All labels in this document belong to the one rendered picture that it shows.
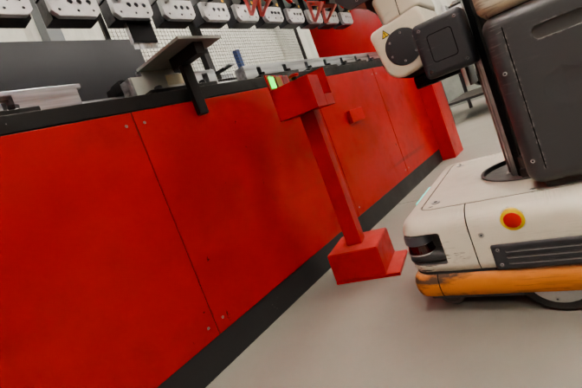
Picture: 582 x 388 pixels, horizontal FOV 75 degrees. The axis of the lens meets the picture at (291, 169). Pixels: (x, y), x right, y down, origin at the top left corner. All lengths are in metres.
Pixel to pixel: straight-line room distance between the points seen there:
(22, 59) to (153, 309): 1.19
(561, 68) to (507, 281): 0.49
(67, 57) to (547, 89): 1.78
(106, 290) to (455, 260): 0.89
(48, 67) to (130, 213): 0.97
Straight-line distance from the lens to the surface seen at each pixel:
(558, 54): 0.98
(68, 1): 1.46
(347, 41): 3.41
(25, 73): 1.90
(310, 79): 1.37
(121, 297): 1.13
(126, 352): 1.15
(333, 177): 1.45
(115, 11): 1.50
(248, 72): 1.78
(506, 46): 0.98
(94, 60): 2.03
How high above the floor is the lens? 0.59
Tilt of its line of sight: 5 degrees down
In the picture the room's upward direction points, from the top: 20 degrees counter-clockwise
